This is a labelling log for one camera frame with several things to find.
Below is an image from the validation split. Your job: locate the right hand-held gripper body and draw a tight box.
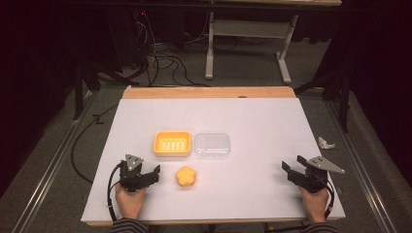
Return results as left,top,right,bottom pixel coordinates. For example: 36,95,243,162
288,155,346,194

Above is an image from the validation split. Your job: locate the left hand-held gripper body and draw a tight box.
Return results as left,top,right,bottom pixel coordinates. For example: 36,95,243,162
119,153,151,193

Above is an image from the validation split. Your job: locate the person's left hand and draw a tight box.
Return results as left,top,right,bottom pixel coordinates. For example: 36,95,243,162
115,183,148,221

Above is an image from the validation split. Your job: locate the person's right hand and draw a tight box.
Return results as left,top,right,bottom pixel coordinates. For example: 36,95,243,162
298,184,330,225

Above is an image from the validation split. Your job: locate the crumpled white paper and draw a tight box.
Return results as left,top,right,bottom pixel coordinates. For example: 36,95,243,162
317,136,336,150

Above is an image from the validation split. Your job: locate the orange soap dish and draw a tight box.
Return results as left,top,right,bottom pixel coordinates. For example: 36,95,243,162
153,130,193,158

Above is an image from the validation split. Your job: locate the orange flower-shaped soap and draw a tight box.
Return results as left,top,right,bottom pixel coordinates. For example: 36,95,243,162
175,165,197,188

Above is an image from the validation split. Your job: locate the clear plastic soap dish lid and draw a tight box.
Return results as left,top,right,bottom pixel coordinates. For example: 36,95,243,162
193,131,232,160

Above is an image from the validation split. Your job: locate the white table mat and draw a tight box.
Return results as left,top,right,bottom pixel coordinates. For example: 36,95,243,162
80,97,347,225

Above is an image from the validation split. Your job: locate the black metal stand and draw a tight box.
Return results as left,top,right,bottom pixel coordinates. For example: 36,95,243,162
293,62,356,133
71,59,141,121

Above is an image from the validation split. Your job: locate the dark computer tower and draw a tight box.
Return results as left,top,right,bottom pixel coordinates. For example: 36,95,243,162
106,9,157,74

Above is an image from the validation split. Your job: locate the left hand-held gripper black cable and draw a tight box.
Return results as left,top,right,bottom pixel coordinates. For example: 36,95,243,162
106,160,126,223

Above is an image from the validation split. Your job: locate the hand-held gripper black cable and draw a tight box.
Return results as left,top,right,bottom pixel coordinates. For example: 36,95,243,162
106,160,126,223
323,177,336,220

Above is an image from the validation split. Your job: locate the right hand-held gripper black cable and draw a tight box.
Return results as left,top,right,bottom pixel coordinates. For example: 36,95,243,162
323,177,336,220

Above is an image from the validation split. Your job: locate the metal floor rail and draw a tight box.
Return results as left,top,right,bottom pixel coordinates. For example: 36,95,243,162
325,99,391,233
11,89,99,233

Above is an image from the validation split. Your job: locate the black floor cable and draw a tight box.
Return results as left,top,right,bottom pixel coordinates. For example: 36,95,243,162
70,104,120,184

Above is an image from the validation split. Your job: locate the bundle of black and white cables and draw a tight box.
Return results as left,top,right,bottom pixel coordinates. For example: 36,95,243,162
134,11,210,88

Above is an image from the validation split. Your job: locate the white metal desk frame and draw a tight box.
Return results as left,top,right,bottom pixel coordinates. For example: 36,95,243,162
204,11,299,85

